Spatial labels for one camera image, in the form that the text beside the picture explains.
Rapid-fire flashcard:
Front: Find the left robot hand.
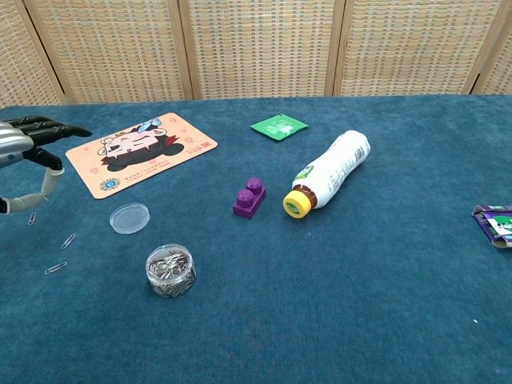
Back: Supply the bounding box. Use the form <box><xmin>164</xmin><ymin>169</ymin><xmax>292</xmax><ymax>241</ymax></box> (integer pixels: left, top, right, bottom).
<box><xmin>0</xmin><ymin>115</ymin><xmax>94</xmax><ymax>215</ymax></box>

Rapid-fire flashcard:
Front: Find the clear round plastic lid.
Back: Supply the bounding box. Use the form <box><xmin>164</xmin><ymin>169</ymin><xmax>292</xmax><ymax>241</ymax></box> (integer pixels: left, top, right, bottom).
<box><xmin>109</xmin><ymin>202</ymin><xmax>151</xmax><ymax>235</ymax></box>

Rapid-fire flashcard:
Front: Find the clear jar of paper clips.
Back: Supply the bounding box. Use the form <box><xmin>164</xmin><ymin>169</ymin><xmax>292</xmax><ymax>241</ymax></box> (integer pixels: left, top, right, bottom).
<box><xmin>145</xmin><ymin>244</ymin><xmax>198</xmax><ymax>298</ymax></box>

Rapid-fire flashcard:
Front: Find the woven bamboo screen panel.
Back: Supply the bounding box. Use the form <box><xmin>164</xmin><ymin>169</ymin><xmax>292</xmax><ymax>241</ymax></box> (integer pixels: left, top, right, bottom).
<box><xmin>334</xmin><ymin>0</ymin><xmax>504</xmax><ymax>98</ymax></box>
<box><xmin>22</xmin><ymin>0</ymin><xmax>195</xmax><ymax>105</ymax></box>
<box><xmin>0</xmin><ymin>0</ymin><xmax>75</xmax><ymax>108</ymax></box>
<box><xmin>466</xmin><ymin>0</ymin><xmax>512</xmax><ymax>97</ymax></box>
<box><xmin>178</xmin><ymin>0</ymin><xmax>346</xmax><ymax>101</ymax></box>

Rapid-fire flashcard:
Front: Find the orange cartoon mouse pad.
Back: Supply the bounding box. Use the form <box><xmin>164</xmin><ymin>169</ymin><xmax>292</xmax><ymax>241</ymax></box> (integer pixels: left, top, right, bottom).
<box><xmin>65</xmin><ymin>112</ymin><xmax>219</xmax><ymax>201</ymax></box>

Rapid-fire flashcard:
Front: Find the purple toy brick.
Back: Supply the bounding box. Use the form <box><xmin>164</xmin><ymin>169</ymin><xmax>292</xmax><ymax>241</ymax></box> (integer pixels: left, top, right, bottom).
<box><xmin>232</xmin><ymin>177</ymin><xmax>267</xmax><ymax>221</ymax></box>

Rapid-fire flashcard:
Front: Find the green sachet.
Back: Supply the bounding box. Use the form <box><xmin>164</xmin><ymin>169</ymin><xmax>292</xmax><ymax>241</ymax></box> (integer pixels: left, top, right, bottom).
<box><xmin>250</xmin><ymin>113</ymin><xmax>310</xmax><ymax>142</ymax></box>

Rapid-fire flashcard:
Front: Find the white bottle yellow cap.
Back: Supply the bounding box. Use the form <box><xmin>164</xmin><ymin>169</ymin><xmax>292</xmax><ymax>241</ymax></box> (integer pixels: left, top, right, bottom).
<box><xmin>282</xmin><ymin>129</ymin><xmax>372</xmax><ymax>221</ymax></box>

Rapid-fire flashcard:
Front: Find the teal blue table cloth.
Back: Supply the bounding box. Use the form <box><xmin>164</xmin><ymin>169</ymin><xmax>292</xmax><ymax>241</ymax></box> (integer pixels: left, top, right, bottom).
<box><xmin>0</xmin><ymin>94</ymin><xmax>512</xmax><ymax>384</ymax></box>

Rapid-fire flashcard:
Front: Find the flattened purple milk carton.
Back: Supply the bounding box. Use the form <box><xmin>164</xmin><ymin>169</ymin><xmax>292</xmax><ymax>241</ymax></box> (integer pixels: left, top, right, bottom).
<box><xmin>470</xmin><ymin>204</ymin><xmax>512</xmax><ymax>250</ymax></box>

